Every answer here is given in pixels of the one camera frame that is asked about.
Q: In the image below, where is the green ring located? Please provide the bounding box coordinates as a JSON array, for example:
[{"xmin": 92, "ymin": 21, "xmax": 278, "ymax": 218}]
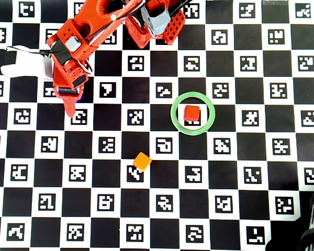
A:
[{"xmin": 170, "ymin": 92, "xmax": 216, "ymax": 136}]

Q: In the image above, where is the grey tape wrapped box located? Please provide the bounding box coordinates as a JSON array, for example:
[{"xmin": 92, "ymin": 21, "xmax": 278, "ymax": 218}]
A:
[{"xmin": 141, "ymin": 6, "xmax": 171, "ymax": 37}]

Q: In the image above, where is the orange cube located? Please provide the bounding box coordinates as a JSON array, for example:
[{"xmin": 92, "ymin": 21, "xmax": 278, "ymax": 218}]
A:
[{"xmin": 132, "ymin": 152, "xmax": 152, "ymax": 173}]

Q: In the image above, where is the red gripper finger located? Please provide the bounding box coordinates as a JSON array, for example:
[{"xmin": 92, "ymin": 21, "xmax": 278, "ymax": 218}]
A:
[{"xmin": 57, "ymin": 93, "xmax": 82, "ymax": 119}]

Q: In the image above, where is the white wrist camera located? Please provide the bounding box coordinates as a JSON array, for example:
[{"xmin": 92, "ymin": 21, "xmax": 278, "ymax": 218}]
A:
[{"xmin": 0, "ymin": 44, "xmax": 55, "ymax": 81}]

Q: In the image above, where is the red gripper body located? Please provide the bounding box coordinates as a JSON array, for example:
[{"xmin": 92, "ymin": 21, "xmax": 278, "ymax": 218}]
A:
[{"xmin": 52, "ymin": 58, "xmax": 94, "ymax": 98}]

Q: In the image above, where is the red cube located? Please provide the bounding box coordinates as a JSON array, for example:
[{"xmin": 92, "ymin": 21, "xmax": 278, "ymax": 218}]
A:
[{"xmin": 183, "ymin": 105, "xmax": 201, "ymax": 121}]

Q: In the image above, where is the black white checkerboard marker mat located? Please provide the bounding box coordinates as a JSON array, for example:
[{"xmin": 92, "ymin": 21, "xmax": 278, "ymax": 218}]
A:
[{"xmin": 0, "ymin": 0, "xmax": 314, "ymax": 251}]

